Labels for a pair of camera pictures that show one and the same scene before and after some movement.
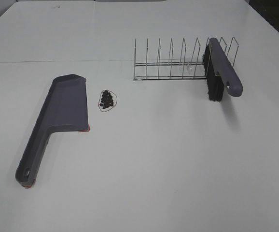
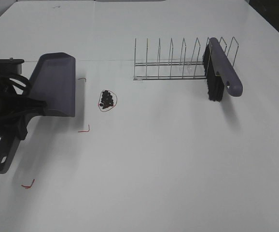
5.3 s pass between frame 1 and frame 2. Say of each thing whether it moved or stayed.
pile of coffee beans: stayed
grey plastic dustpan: moved
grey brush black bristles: stayed
